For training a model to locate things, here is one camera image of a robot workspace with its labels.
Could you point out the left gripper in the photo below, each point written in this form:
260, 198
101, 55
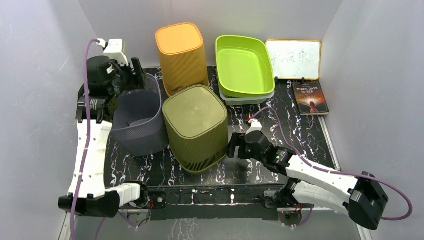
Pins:
137, 80

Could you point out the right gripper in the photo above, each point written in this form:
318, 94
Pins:
237, 139

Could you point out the white perforated plastic tray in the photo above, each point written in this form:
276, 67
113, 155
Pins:
240, 101

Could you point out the olive green slatted basket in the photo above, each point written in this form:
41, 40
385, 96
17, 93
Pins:
197, 127

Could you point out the grey slatted plastic basket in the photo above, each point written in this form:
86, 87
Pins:
138, 123

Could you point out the orange slatted plastic basket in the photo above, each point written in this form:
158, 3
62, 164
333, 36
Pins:
182, 57

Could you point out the lime green plastic tub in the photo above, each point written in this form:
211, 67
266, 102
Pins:
244, 66

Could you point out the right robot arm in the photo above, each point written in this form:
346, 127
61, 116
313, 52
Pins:
360, 197

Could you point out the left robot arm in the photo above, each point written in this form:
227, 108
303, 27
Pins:
96, 104

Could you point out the dark paperback book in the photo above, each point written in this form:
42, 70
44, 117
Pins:
310, 98

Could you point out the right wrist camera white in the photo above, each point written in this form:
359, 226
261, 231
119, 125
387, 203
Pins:
254, 125

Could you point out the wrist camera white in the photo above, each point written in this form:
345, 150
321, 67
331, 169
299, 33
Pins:
115, 50
254, 125

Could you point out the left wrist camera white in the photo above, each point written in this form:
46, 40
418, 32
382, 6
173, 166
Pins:
115, 50

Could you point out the small whiteboard orange frame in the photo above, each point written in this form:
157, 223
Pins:
295, 59

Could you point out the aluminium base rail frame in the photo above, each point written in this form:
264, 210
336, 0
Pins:
208, 202

